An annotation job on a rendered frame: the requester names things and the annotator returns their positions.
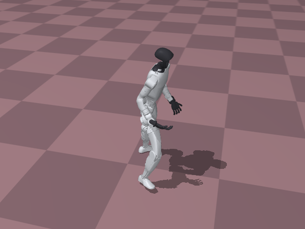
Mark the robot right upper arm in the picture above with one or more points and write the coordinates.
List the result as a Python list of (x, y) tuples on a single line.
[(150, 83)]

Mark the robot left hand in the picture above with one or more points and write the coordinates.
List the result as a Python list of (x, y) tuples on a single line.
[(175, 106)]

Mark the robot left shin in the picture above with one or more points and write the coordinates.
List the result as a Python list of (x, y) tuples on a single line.
[(145, 139)]

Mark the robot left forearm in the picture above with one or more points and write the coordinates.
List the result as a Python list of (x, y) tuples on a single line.
[(167, 94)]

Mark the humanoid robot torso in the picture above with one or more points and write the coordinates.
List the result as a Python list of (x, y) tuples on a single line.
[(156, 92)]

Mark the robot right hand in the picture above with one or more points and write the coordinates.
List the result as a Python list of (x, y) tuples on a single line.
[(155, 124)]

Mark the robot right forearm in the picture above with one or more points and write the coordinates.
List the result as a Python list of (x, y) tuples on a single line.
[(144, 108)]

